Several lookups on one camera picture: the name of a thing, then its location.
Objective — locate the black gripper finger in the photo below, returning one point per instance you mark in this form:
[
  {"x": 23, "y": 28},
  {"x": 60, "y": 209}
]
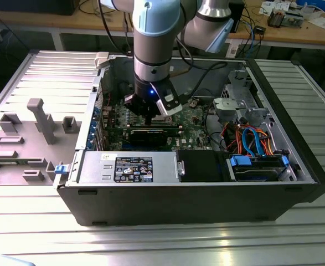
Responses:
[
  {"x": 154, "y": 112},
  {"x": 134, "y": 106}
]

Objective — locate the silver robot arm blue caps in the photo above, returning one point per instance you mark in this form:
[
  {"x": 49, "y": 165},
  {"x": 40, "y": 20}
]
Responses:
[{"x": 151, "y": 47}]

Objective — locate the black graphics card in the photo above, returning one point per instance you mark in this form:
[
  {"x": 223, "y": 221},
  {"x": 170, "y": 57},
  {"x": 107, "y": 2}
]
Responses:
[{"x": 148, "y": 137}]

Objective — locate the black RAM stick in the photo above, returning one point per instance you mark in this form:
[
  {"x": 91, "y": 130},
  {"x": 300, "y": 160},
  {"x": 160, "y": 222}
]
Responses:
[{"x": 173, "y": 130}]

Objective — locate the green motherboard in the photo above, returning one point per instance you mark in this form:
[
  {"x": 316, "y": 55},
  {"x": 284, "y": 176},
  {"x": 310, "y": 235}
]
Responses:
[{"x": 190, "y": 130}]

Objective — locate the black plastic shroud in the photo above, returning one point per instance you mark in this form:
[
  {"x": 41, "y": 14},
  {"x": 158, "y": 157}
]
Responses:
[{"x": 201, "y": 166}]

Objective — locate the silver power supply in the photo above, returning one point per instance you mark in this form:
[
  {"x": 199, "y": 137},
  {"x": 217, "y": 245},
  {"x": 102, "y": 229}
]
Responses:
[{"x": 95, "y": 169}]

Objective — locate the metal drive cage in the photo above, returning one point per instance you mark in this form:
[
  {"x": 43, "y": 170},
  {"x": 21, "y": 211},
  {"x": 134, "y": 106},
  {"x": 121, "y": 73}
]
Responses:
[{"x": 234, "y": 106}]

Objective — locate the black PC case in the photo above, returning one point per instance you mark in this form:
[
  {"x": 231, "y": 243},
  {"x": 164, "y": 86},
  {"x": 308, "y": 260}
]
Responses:
[{"x": 178, "y": 205}]

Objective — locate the blue case latch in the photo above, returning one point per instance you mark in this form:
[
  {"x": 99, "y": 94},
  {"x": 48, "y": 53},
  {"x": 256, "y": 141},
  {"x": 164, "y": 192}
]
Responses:
[{"x": 61, "y": 169}]

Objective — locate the hard disk in blue carrier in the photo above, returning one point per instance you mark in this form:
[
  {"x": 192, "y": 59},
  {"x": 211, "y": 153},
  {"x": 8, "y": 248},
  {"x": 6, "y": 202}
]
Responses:
[{"x": 242, "y": 162}]

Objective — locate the wooden desk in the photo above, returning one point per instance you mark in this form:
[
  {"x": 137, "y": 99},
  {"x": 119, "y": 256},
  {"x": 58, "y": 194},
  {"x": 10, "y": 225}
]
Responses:
[{"x": 68, "y": 19}]

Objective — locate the grey parts rack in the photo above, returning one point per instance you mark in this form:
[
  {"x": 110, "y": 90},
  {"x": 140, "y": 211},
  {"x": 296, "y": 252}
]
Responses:
[{"x": 26, "y": 147}]

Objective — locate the black tower box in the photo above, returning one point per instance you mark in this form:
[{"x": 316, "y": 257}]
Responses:
[{"x": 239, "y": 16}]

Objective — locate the small black box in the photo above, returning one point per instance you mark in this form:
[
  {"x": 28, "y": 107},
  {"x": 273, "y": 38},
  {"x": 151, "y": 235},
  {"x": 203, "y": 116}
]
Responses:
[{"x": 259, "y": 29}]

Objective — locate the green RAM stick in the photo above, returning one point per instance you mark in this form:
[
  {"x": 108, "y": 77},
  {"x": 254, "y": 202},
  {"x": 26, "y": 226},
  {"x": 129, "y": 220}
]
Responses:
[{"x": 10, "y": 163}]

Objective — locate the black computer box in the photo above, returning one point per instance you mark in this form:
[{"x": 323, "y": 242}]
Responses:
[{"x": 35, "y": 7}]

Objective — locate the metal heatsink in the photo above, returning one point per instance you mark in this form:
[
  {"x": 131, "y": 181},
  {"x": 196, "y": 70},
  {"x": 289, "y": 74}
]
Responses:
[{"x": 274, "y": 19}]

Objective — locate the green circuit device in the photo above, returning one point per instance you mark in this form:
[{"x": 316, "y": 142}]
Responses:
[{"x": 292, "y": 19}]

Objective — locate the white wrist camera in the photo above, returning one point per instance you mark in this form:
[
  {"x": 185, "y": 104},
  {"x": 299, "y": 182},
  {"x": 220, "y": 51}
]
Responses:
[{"x": 167, "y": 109}]

